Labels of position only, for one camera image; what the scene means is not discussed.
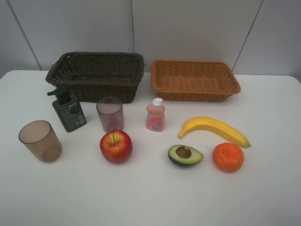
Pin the purple translucent plastic cup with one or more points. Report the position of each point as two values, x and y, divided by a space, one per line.
110 111

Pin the pink bottle white cap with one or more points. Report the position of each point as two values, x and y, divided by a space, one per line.
156 115

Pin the dark brown wicker basket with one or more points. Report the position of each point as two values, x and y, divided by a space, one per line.
91 76

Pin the yellow banana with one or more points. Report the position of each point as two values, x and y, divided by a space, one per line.
218 127

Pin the brown translucent plastic cup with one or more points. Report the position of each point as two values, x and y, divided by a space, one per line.
40 139

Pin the halved avocado with pit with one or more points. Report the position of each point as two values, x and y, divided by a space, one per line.
185 156

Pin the orange mandarin fruit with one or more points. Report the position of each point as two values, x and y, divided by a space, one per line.
228 157

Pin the dark green pump bottle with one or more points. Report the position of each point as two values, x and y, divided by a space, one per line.
68 109

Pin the orange wicker basket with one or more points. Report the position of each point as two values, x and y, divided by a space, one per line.
204 81

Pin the red yellow apple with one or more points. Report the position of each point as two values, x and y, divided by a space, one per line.
116 146

